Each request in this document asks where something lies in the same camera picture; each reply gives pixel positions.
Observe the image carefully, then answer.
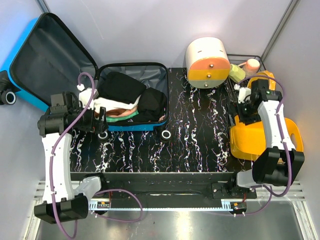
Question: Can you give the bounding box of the white fluffy towel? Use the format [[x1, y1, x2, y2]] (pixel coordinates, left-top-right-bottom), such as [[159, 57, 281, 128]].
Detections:
[[93, 95, 141, 112]]

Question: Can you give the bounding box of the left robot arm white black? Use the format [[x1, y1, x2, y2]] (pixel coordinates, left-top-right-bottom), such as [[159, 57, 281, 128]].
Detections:
[[34, 91, 108, 224]]

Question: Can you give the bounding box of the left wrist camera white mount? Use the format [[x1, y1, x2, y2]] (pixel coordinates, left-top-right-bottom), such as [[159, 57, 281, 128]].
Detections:
[[76, 84, 99, 110]]

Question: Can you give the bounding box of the black garment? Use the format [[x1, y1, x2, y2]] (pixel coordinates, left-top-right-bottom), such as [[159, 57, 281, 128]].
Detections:
[[97, 71, 147, 104]]

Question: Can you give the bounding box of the brown towel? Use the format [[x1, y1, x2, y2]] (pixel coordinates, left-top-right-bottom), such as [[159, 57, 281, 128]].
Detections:
[[106, 108, 131, 118]]

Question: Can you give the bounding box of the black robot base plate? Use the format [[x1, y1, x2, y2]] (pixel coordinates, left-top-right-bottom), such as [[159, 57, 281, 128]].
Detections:
[[69, 171, 258, 201]]

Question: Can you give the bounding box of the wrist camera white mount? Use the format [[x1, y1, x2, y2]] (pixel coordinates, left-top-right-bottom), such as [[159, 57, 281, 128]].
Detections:
[[76, 84, 99, 110], [233, 84, 251, 104]]

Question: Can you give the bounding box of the green tie-dye cloth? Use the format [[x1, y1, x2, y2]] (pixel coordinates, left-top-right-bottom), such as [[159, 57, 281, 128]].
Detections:
[[106, 110, 139, 123]]

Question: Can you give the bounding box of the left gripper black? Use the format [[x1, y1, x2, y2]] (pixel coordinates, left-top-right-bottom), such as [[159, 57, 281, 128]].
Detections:
[[69, 100, 108, 133]]

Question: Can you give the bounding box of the aluminium rail frame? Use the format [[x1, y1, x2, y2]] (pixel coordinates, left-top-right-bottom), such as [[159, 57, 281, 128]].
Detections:
[[24, 179, 320, 240]]

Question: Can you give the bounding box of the green faceted cup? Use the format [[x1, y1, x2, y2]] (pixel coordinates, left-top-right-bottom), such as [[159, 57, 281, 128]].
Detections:
[[228, 64, 246, 83]]

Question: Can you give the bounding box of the pink floral cloth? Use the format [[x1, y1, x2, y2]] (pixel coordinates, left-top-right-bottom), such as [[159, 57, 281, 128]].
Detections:
[[106, 106, 138, 118]]

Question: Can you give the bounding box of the yellow plastic basket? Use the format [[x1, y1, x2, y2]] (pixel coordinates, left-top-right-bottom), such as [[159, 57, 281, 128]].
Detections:
[[229, 115, 304, 161]]

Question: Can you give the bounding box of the black clothes pile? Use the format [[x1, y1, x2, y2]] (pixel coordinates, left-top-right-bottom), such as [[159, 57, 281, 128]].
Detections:
[[131, 87, 168, 123]]

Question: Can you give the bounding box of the blue fish-print suitcase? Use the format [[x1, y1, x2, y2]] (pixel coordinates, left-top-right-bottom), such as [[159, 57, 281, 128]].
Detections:
[[0, 13, 171, 142]]

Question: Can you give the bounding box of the black wire dish rack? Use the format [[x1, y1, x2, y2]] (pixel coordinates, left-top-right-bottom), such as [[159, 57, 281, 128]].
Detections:
[[225, 53, 266, 116]]

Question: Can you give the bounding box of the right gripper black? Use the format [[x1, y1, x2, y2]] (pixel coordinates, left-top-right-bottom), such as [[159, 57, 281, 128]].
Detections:
[[225, 99, 261, 129]]

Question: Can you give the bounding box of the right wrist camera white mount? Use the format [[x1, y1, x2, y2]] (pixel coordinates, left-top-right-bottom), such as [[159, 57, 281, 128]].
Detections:
[[233, 84, 251, 104]]

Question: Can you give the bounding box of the white drawer cabinet with orange drawers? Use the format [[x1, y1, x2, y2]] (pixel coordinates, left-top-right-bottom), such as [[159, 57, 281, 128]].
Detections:
[[185, 37, 231, 89]]

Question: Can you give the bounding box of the black marble pattern mat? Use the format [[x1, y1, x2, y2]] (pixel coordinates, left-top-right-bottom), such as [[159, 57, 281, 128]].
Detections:
[[70, 68, 252, 173]]

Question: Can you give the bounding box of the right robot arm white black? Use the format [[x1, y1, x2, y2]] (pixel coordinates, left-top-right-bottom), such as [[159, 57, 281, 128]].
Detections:
[[227, 74, 305, 199]]

